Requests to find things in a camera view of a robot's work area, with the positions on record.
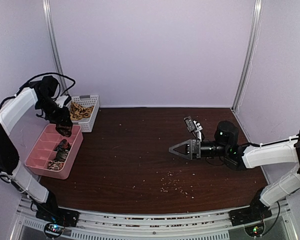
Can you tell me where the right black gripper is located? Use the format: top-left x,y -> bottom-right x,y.
169,138 -> 229,161

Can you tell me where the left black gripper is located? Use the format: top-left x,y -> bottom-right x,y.
35,95 -> 71,126

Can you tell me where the dark red patterned tie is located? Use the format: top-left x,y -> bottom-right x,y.
55,118 -> 73,138

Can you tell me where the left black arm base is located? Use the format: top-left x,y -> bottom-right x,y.
33,196 -> 80,227

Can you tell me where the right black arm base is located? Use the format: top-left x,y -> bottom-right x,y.
228,188 -> 272,227

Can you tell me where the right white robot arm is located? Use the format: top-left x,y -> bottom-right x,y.
168,117 -> 300,221

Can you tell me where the leopard print tie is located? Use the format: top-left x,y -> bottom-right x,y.
69,102 -> 94,123

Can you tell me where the white perforated plastic basket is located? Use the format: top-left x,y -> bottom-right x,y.
67,95 -> 100,133

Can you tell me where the rolled dark tie in box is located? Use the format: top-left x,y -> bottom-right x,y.
53,139 -> 71,162

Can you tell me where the pink divided plastic box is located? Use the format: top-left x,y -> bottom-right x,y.
24,124 -> 83,180

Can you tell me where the rolled leopard tie in box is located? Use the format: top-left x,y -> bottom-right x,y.
47,161 -> 65,171

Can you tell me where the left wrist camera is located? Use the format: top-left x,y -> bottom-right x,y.
55,94 -> 72,108

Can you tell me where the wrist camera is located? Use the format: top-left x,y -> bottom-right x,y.
183,116 -> 205,141
55,94 -> 72,108

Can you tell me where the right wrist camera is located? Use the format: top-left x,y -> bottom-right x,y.
183,116 -> 205,141

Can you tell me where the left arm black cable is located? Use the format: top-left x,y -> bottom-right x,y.
0,72 -> 76,118

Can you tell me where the aluminium front rail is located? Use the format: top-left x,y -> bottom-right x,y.
11,197 -> 298,240

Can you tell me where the left aluminium frame post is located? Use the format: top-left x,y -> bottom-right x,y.
41,0 -> 71,101

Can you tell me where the aluminium frame post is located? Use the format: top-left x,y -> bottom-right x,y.
41,0 -> 71,101
231,0 -> 264,114

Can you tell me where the right aluminium frame post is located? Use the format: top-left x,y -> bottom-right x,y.
231,0 -> 264,114

